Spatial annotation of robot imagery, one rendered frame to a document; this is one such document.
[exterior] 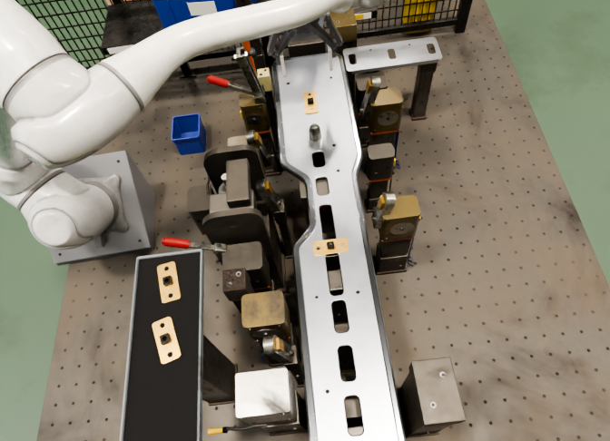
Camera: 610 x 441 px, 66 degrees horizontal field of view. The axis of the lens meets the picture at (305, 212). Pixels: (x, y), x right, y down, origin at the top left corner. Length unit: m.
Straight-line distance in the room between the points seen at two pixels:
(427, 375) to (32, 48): 0.89
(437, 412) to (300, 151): 0.72
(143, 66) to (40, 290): 1.89
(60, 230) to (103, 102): 0.59
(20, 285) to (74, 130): 1.93
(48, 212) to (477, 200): 1.23
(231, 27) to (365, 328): 0.66
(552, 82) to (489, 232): 1.64
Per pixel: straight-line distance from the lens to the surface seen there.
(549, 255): 1.56
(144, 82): 0.84
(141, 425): 0.93
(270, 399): 0.93
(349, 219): 1.16
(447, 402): 1.01
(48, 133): 0.80
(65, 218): 1.32
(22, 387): 2.48
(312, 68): 1.49
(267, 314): 1.00
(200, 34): 0.89
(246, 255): 1.05
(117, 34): 1.76
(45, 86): 0.81
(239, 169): 1.04
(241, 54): 1.24
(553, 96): 2.96
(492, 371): 1.39
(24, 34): 0.84
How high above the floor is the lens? 2.02
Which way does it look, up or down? 60 degrees down
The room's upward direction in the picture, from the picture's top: 10 degrees counter-clockwise
